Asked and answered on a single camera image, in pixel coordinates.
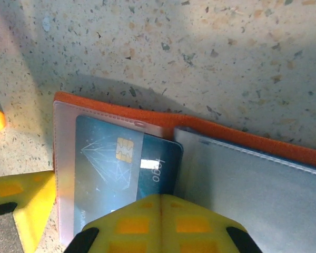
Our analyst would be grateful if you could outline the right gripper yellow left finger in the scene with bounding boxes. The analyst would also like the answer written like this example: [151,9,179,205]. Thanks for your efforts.
[65,194,162,253]

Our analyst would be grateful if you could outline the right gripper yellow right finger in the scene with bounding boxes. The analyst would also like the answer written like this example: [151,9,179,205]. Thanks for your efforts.
[161,194,256,253]

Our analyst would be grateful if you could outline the orange card holder wallet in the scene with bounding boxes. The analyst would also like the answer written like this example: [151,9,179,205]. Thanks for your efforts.
[52,91,316,253]

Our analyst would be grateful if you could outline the blue credit card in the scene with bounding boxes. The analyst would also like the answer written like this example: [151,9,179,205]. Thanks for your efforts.
[73,114,184,238]

